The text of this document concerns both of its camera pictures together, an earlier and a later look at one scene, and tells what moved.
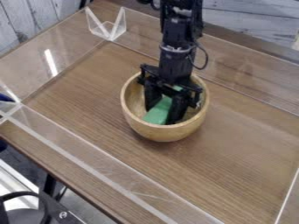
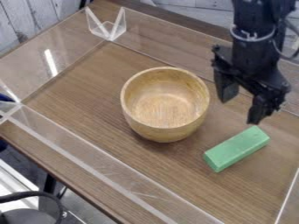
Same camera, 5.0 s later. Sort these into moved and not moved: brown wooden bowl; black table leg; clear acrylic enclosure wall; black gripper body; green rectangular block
Moved: black gripper body; green rectangular block
Not moved: clear acrylic enclosure wall; black table leg; brown wooden bowl
